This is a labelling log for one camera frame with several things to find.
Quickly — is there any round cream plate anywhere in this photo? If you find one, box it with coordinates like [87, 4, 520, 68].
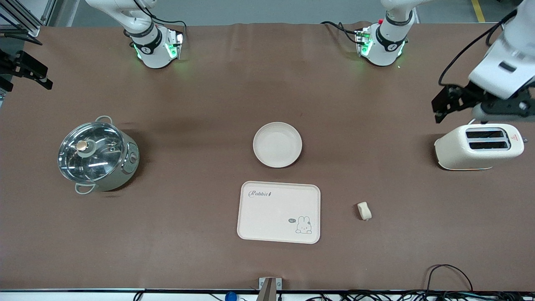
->
[253, 122, 303, 168]

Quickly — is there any cream two-slot toaster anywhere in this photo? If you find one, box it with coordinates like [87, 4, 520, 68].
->
[434, 123, 525, 171]

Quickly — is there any glass pot lid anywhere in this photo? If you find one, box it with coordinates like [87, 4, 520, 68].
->
[58, 121, 127, 184]

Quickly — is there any steel electric cooking pot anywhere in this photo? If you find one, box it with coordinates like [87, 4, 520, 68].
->
[59, 116, 140, 195]

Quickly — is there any brown table cloth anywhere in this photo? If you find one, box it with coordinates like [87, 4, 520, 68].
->
[0, 22, 535, 292]

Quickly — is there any cream rabbit print tray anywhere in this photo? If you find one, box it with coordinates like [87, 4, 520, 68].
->
[237, 181, 321, 244]

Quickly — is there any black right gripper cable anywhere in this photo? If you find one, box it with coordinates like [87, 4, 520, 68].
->
[0, 13, 43, 46]

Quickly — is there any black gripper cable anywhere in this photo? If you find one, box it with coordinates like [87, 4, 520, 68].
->
[0, 13, 43, 46]
[438, 8, 519, 87]

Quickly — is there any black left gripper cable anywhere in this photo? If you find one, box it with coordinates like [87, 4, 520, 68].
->
[438, 8, 519, 87]

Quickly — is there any aluminium frame profile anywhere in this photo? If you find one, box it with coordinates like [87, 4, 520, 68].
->
[0, 0, 57, 37]

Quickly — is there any black left arm base cable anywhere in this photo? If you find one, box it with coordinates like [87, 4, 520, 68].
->
[321, 21, 361, 45]

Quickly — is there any black arm base cable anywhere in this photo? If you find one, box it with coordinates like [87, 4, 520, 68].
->
[133, 0, 187, 43]
[321, 21, 361, 45]

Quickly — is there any black right arm base cable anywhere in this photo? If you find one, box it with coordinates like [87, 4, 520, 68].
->
[133, 0, 187, 43]

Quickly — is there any black looped cable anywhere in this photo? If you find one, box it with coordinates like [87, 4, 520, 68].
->
[424, 264, 475, 293]

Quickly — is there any black cable bundle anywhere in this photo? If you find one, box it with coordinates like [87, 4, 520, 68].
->
[304, 290, 535, 301]

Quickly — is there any grey metal camera bracket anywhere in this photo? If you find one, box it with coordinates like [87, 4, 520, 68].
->
[258, 277, 283, 301]

